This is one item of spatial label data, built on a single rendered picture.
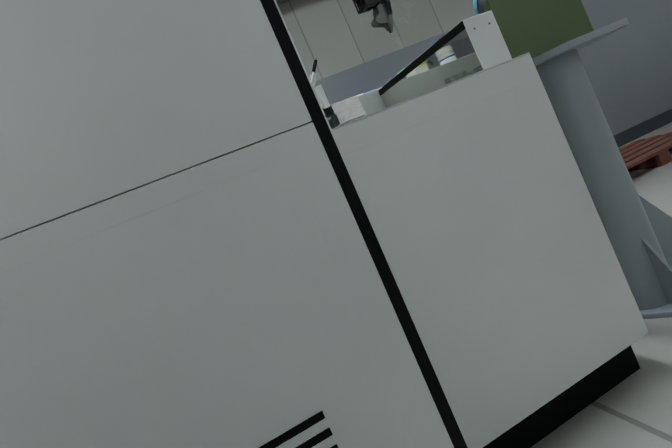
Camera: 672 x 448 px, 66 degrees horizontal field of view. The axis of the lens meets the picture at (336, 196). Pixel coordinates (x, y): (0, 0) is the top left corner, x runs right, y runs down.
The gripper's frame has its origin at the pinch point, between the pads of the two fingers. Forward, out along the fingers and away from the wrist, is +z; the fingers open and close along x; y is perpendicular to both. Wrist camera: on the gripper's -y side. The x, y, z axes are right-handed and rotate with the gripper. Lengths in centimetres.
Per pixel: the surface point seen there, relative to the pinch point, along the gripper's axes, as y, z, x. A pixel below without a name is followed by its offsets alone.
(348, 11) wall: -123, -96, -252
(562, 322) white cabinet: 18, 89, 46
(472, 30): 3.9, 17.9, 40.0
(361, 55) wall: -118, -56, -253
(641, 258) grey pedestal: -28, 94, 29
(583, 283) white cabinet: 8, 84, 46
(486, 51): 2.6, 24.0, 40.0
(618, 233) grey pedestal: -26, 85, 27
